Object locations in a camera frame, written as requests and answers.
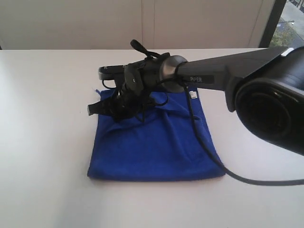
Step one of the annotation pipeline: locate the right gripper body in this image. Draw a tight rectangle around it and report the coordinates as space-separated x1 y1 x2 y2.
104 85 147 122

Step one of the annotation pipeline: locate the blue towel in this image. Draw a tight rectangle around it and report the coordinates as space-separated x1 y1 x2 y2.
87 92 225 181

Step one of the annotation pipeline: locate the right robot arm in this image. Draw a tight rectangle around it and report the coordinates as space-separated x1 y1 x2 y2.
88 47 304 155

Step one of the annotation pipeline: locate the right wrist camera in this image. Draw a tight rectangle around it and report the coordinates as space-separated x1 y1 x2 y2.
98 65 127 80

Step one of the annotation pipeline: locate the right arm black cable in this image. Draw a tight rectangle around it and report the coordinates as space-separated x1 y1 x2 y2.
130 39 304 187

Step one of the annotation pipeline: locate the black window frame post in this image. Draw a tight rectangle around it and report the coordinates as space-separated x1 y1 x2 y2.
258 0 286 48

